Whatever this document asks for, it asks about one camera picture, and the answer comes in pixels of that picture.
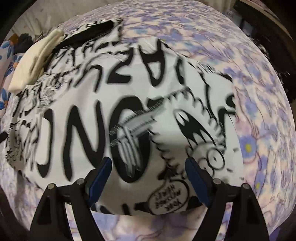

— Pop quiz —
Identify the cream folded fleece garment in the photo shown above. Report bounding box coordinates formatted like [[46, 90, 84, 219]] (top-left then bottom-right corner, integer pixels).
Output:
[[8, 29, 64, 94]]

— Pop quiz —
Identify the black clothing bundle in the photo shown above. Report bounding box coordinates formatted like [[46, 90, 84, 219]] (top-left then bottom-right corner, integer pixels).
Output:
[[14, 34, 33, 54]]

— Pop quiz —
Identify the pink blue flower rolled quilt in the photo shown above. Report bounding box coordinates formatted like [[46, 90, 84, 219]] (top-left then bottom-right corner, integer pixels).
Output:
[[0, 40, 18, 118]]

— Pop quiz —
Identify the purple cat print blanket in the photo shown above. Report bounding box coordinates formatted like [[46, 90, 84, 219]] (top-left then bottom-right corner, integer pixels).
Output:
[[1, 1, 295, 240]]

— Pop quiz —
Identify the black white graffiti jacket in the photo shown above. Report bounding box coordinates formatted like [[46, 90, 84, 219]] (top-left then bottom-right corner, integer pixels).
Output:
[[4, 19, 244, 215]]

